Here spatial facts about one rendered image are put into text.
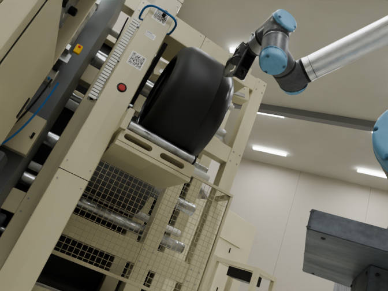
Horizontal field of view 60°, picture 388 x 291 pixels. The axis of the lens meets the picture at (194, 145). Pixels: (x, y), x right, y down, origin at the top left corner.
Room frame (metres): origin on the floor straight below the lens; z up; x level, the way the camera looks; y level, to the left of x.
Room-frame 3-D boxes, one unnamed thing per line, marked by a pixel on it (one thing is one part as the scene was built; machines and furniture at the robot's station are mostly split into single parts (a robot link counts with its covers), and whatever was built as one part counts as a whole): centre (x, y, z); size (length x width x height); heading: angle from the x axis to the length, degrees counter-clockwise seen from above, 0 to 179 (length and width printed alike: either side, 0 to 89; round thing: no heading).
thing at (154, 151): (1.39, 0.14, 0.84); 0.36 x 0.09 x 0.06; 109
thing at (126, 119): (1.46, 0.35, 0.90); 0.40 x 0.03 x 0.10; 19
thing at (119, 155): (1.52, 0.19, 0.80); 0.37 x 0.36 x 0.02; 19
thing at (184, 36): (1.84, 0.16, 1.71); 0.61 x 0.25 x 0.15; 109
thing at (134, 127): (1.39, 0.14, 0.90); 0.35 x 0.05 x 0.05; 109
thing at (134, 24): (1.36, 0.49, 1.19); 0.05 x 0.04 x 0.48; 19
